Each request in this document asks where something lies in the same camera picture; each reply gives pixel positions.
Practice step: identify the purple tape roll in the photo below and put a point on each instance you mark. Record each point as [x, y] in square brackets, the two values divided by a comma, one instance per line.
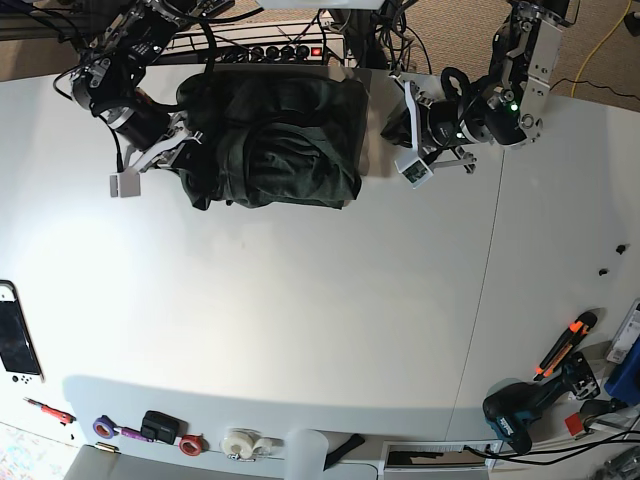
[104, 427]

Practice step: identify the teal black power drill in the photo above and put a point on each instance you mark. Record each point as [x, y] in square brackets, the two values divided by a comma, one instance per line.
[513, 409]

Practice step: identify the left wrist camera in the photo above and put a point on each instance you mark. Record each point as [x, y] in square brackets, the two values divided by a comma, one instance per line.
[414, 169]

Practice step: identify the black power strip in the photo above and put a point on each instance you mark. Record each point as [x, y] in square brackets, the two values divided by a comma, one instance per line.
[315, 54]

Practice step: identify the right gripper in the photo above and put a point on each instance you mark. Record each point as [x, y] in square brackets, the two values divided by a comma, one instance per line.
[149, 139]

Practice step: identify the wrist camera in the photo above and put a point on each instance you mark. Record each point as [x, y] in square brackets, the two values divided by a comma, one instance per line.
[126, 184]
[414, 169]

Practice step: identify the white handheld game console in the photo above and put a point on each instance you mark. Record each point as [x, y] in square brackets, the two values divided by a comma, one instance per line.
[18, 355]

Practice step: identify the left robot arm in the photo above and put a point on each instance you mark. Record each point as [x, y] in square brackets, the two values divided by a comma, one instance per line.
[505, 106]

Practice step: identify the red square tag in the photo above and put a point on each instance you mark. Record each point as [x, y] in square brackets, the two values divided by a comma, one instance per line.
[575, 425]

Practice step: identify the black action camera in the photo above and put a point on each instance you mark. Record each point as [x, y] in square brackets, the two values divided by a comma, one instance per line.
[160, 427]

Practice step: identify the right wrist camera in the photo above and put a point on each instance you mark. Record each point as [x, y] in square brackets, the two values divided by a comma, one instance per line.
[126, 184]

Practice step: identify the blue box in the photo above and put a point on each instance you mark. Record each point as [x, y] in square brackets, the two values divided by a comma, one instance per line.
[623, 383]

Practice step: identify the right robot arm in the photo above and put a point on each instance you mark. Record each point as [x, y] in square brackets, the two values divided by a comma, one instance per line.
[106, 83]

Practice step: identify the orange black utility knife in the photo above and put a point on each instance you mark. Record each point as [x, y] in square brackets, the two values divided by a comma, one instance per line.
[565, 344]

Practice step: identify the small black screw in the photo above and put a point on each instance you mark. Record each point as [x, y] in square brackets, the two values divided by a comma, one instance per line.
[621, 248]

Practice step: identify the red screwdriver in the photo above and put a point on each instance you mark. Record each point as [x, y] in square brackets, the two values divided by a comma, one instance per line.
[62, 417]

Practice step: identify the white tape dispenser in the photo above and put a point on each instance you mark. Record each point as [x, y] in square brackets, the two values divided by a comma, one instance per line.
[248, 445]

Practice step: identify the red tape roll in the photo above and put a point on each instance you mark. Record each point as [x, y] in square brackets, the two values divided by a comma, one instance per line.
[191, 445]

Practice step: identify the dark green t-shirt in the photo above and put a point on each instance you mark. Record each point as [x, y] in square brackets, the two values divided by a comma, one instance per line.
[272, 137]

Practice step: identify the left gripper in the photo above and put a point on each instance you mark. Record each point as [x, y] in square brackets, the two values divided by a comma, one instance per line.
[432, 129]

